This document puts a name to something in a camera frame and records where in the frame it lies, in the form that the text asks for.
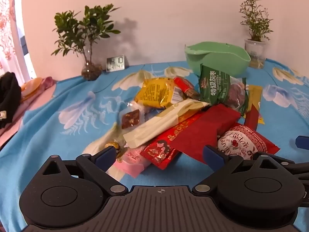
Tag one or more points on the leafy green plant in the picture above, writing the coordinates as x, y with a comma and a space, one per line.
82, 29

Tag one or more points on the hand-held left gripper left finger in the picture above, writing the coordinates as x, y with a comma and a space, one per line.
106, 156

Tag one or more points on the yellow snack packet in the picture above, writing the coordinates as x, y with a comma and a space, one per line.
154, 91

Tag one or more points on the red packet with white circle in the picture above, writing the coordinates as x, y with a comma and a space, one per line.
241, 142

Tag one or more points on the gold foil candy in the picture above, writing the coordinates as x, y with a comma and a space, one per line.
112, 145

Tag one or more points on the red biscuit packet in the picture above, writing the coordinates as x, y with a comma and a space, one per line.
183, 84

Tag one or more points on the white long snack packet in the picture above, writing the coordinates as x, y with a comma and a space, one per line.
164, 123

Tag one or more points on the blue floral tablecloth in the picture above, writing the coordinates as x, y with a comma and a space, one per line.
72, 137

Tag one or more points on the thin twiggy plant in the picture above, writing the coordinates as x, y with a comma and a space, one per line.
256, 17

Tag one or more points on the digital desk clock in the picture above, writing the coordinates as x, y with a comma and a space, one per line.
115, 63

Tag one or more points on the green dried date packet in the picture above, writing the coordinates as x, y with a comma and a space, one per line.
214, 87

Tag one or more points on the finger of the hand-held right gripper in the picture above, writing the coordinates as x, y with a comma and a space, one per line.
298, 168
303, 142

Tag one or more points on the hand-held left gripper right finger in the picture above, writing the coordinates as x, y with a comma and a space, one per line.
212, 156

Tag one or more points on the plain red packet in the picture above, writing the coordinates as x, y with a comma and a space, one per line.
205, 130

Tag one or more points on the clear nut bar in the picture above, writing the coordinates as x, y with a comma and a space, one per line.
130, 119

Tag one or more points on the floral curtain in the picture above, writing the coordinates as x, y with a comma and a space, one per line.
7, 33

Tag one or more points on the orange cloth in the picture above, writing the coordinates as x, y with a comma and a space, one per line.
31, 85

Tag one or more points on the red packet with gold print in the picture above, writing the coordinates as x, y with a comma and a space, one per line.
159, 149

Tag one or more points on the pink cloth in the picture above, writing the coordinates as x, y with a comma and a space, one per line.
36, 95

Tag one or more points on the green plastic bowl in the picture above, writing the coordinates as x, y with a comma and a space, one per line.
224, 58

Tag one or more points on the black cloth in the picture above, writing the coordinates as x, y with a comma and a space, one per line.
9, 96

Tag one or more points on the yellow stick packet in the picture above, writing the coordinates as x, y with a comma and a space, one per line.
254, 96

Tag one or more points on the pink snack packet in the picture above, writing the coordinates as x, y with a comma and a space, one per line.
132, 164

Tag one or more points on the round glass vase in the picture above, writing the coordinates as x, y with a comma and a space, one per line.
91, 72

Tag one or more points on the clear glass plant cup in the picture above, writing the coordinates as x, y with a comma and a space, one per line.
254, 53

